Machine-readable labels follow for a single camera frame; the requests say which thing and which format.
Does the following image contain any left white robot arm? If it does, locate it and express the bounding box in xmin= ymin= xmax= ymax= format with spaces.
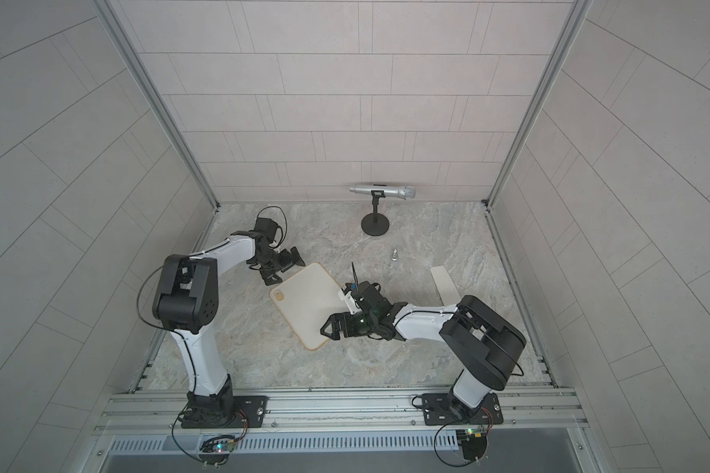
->
xmin=152 ymin=232 xmax=306 ymax=413

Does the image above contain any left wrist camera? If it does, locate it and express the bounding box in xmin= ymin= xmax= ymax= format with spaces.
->
xmin=254 ymin=217 xmax=283 ymax=246

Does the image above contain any white cutting board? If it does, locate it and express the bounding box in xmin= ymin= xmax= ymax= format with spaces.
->
xmin=269 ymin=262 xmax=349 ymax=351

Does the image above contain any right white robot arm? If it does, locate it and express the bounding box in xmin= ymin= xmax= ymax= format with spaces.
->
xmin=269 ymin=263 xmax=527 ymax=411

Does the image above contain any right green circuit board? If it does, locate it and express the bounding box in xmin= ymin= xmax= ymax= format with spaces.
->
xmin=456 ymin=430 xmax=488 ymax=462

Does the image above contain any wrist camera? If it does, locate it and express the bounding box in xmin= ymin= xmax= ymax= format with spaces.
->
xmin=338 ymin=286 xmax=362 ymax=315
xmin=254 ymin=217 xmax=283 ymax=246

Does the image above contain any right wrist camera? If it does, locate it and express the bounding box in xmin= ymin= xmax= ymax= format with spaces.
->
xmin=338 ymin=286 xmax=362 ymax=315

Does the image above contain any green circuit board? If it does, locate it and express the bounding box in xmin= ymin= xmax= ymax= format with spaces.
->
xmin=198 ymin=435 xmax=237 ymax=466
xmin=456 ymin=430 xmax=488 ymax=462

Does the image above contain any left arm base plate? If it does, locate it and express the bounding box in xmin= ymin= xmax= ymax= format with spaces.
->
xmin=179 ymin=396 xmax=269 ymax=430

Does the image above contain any aluminium mounting rail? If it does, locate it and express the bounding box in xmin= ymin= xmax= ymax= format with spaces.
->
xmin=91 ymin=385 xmax=590 ymax=438

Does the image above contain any black microphone stand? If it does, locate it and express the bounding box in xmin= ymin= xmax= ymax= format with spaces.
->
xmin=361 ymin=195 xmax=390 ymax=237

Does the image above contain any left green circuit board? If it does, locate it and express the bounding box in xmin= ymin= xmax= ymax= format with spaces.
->
xmin=198 ymin=435 xmax=237 ymax=466

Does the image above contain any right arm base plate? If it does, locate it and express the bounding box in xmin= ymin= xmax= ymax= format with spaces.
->
xmin=411 ymin=392 xmax=504 ymax=426

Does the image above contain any silver microphone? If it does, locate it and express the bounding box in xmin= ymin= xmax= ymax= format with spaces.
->
xmin=349 ymin=184 xmax=416 ymax=200

